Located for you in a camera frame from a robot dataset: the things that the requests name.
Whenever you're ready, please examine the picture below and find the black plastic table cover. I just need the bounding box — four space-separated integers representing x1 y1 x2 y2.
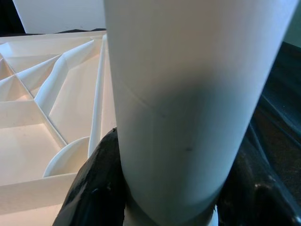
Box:
235 41 301 208

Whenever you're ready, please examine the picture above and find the white plastic table top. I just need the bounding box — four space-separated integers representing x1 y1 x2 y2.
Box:
0 29 118 226

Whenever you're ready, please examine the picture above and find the white plastic table leg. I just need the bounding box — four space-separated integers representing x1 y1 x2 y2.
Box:
103 0 299 226

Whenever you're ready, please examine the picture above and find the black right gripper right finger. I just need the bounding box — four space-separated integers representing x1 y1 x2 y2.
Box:
217 136 301 226

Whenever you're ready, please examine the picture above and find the large white board panel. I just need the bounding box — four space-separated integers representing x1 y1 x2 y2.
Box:
11 0 106 35

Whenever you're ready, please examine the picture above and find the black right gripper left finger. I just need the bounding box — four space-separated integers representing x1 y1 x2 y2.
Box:
52 128 129 226

